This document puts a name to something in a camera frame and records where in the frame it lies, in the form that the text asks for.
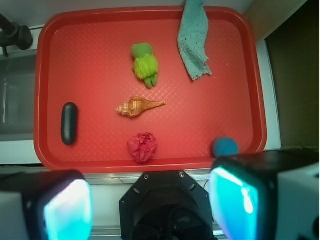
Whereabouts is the crumpled red paper ball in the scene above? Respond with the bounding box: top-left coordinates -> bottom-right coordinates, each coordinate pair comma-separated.
127,132 -> 158,164

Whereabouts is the red plastic tray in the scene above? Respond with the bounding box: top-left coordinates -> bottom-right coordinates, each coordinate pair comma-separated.
34,6 -> 267,173

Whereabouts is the clear plastic bin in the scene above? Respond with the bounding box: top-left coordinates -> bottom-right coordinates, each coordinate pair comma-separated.
0,50 -> 37,142

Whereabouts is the teal cloth rag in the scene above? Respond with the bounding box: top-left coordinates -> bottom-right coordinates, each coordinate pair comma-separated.
177,0 -> 212,81

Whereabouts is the green furry toy animal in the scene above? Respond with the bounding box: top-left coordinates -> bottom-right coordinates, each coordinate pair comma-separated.
131,42 -> 159,89

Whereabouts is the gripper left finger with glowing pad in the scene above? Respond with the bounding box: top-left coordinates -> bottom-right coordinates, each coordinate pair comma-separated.
0,170 -> 94,240

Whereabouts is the black oblong capsule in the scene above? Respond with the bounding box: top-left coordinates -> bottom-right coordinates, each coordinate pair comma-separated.
61,102 -> 78,146

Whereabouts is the blue textured ball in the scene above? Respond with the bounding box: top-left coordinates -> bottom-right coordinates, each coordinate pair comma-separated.
212,137 -> 239,157

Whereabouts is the golden conch shell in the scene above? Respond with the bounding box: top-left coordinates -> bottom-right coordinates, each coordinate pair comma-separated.
115,97 -> 166,118

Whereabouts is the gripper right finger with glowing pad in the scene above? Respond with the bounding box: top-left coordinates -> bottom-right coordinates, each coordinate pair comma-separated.
208,150 -> 320,240

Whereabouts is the black octagonal base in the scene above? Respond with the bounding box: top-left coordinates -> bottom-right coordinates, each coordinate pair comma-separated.
119,170 -> 216,240

